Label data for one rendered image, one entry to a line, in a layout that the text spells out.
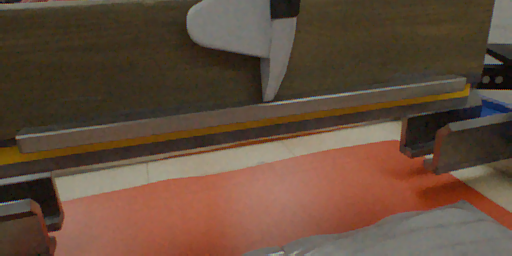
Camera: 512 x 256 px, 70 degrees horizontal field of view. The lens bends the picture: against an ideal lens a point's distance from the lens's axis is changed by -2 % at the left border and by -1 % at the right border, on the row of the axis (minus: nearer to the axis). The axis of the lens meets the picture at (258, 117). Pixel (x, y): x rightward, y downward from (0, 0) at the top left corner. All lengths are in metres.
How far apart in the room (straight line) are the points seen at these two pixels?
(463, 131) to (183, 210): 0.26
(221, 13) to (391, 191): 0.25
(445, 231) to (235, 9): 0.23
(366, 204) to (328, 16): 0.18
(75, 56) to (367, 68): 0.18
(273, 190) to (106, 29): 0.22
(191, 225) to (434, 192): 0.23
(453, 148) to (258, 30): 0.23
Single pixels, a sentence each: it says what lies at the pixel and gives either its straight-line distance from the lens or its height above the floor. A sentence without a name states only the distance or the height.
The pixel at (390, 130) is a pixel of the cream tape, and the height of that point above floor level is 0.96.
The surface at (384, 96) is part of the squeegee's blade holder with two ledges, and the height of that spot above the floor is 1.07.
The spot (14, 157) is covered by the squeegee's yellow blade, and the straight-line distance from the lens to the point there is 0.26.
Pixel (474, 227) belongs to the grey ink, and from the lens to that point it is 0.34.
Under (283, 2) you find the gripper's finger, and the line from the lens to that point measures 0.21.
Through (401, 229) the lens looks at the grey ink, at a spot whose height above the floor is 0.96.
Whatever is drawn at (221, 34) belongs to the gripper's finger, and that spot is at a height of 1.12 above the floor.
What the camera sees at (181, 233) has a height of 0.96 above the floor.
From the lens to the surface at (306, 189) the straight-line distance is 0.37.
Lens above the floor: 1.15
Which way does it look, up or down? 21 degrees down
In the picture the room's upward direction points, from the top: 2 degrees counter-clockwise
